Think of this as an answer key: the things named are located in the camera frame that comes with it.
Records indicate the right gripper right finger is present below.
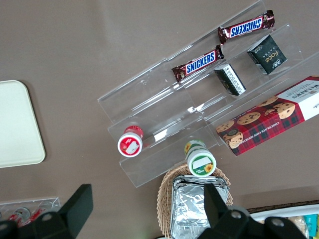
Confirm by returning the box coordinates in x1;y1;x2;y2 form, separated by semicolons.
199;183;310;239

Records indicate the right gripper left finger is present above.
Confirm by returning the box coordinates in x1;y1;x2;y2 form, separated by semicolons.
0;184;94;239

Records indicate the oval light wicker basket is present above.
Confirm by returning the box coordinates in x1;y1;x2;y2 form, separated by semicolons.
156;165;234;236

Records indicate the beige rectangular serving tray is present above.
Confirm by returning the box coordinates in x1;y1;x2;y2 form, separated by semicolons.
0;79;46;169

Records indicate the clear acrylic bottle rack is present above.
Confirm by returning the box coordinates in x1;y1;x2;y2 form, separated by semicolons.
0;197;61;222

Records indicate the aluminium foil container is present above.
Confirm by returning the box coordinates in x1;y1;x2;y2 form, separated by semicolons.
170;174;230;239

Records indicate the green lid snack cup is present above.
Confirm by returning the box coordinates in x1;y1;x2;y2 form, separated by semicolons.
183;139;216;178

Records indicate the white rectangular plastic bin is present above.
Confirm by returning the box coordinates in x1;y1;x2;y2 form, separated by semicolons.
249;204;319;239

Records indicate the red lid snack cup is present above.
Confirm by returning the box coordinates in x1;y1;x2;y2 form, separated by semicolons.
117;125;145;158

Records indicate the teal snack packet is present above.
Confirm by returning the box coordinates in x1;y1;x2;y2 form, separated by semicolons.
304;214;319;237

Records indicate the red tartan cookie box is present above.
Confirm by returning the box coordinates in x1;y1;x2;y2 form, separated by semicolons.
215;75;319;157

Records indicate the clear acrylic stepped riser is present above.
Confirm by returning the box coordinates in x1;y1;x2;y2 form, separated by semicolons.
97;58;221;189
166;0;319;147

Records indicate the small black white-sided box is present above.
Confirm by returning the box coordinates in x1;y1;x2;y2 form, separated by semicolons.
213;63;247;97

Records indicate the Snickers chocolate bar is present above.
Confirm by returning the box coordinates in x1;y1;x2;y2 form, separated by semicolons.
217;9;276;45
171;44;224;83

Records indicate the small black gold-print box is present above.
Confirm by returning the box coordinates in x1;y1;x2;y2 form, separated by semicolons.
246;34;287;75

